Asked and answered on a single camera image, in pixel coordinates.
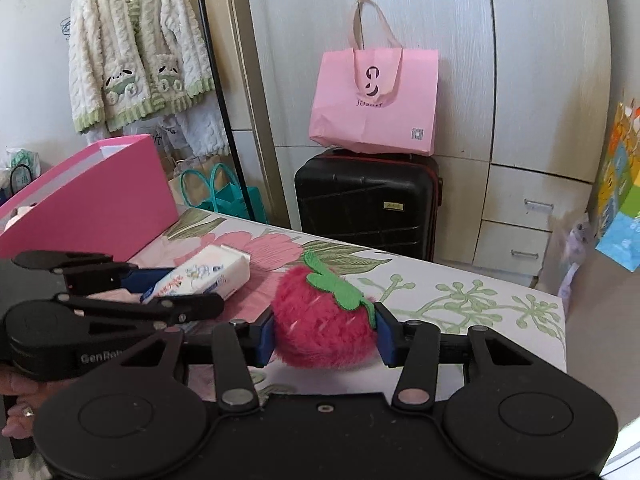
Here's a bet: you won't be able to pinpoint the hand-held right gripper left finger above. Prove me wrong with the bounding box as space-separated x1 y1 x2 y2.
122 310 276 414

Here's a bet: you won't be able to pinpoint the colourful paper gift bag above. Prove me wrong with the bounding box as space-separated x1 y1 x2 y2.
594 87 640 274

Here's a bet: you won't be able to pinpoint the white printed plastic bag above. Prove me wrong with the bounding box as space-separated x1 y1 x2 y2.
0 146 44 202

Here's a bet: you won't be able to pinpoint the floral bed sheet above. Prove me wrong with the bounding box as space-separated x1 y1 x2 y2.
127 207 569 402

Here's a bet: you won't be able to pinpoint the black suitcase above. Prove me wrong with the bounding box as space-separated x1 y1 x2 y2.
294 147 445 263

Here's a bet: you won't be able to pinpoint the white tissue pack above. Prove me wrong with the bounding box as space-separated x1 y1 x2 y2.
141 243 251 305

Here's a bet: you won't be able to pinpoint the teal felt bag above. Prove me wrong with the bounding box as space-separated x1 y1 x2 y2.
180 162 264 221

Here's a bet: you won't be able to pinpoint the white fluffy pants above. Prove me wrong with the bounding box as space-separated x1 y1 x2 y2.
85 109 232 159

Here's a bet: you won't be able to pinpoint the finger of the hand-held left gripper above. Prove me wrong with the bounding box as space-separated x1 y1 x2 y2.
12 250 174 295
52 292 226 339

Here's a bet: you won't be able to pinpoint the pink cardboard box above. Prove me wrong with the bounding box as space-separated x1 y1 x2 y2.
0 134 180 264

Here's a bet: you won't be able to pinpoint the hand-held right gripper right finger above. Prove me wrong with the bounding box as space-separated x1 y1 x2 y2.
374 302 531 410

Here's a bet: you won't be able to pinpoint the person's left hand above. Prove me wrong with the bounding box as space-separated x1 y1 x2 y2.
0 366 77 440

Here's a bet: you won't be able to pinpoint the black clothes rack pole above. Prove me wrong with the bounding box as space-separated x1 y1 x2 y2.
192 0 274 224

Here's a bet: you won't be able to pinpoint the pale pink plush toy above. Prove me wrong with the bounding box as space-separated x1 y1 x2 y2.
0 203 39 234

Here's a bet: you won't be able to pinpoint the pink tote bag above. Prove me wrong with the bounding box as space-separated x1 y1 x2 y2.
308 0 440 157

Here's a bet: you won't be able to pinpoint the brown paper bag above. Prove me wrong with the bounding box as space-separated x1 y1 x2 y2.
165 152 222 207

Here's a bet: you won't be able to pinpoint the pink strawberry plush toy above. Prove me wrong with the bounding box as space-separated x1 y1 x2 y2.
270 250 379 369

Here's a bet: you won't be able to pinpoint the white wooden wardrobe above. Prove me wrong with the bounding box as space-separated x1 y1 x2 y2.
225 0 614 289

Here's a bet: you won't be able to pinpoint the cream green fluffy cardigan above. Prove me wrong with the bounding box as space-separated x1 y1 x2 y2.
67 0 217 135

